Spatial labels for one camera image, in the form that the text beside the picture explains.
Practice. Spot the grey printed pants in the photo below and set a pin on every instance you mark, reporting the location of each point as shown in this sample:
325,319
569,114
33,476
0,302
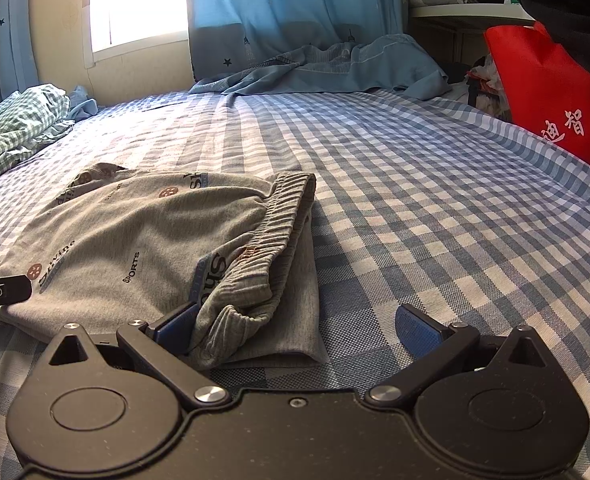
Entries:
140,255

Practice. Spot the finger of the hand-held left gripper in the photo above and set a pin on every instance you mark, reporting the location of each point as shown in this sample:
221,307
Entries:
2,290

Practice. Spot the blue cloth with pale trim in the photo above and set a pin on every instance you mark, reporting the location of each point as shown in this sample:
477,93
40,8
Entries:
335,67

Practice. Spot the small light blue cloth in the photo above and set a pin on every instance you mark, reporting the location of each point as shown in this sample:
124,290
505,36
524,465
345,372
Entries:
82,102

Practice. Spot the red fabric bag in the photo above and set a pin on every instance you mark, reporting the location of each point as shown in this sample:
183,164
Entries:
550,95

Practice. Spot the window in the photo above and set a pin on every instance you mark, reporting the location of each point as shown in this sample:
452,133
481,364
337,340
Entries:
135,5

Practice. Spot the black hanging garment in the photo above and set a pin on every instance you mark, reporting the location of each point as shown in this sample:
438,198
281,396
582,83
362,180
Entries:
570,5

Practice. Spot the green checked quilt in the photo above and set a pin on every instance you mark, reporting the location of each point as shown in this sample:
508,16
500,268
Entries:
17,127

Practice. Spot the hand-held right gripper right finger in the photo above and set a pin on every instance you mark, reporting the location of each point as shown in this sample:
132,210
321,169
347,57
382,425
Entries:
417,332

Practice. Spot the white shelf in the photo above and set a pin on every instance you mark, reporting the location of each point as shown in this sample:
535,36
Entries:
465,17

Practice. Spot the blue checked bed sheet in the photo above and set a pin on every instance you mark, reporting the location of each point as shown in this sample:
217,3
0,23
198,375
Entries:
425,200

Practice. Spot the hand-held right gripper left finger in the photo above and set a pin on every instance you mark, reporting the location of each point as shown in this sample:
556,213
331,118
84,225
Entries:
172,332

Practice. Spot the crumpled plastic bag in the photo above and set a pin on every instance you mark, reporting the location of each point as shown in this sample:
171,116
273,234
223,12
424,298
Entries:
490,87

